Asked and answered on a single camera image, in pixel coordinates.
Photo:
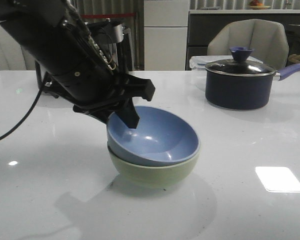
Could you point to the beige armchair left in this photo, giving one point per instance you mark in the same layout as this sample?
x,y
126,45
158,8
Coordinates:
x,y
13,57

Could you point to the beige armchair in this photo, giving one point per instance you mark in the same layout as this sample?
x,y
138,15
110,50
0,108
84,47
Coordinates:
x,y
267,38
13,57

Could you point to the beige armchair right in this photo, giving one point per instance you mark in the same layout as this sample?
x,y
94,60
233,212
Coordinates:
x,y
267,38

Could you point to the white refrigerator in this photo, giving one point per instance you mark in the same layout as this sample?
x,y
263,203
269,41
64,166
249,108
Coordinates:
x,y
165,34

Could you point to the glass saucepan lid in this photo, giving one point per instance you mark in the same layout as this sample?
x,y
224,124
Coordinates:
x,y
239,65

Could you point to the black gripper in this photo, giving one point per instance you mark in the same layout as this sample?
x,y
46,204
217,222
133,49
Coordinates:
x,y
96,90

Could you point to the dark blue saucepan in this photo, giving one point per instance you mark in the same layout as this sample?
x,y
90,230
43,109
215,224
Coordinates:
x,y
243,92

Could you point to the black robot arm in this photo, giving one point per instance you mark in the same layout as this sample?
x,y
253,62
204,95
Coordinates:
x,y
36,23

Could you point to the green bowl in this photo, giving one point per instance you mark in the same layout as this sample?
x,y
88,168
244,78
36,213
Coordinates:
x,y
154,177

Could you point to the black chrome four-slot toaster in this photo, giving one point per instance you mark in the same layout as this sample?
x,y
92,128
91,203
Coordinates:
x,y
77,44

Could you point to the fruit bowl on counter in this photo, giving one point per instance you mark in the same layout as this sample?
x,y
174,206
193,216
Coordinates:
x,y
257,5

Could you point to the blue bowl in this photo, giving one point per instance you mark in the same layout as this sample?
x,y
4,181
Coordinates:
x,y
161,138

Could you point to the clear plastic storage container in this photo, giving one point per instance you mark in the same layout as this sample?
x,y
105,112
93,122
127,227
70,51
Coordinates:
x,y
199,62

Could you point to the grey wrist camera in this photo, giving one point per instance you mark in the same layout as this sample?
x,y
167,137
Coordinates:
x,y
106,32

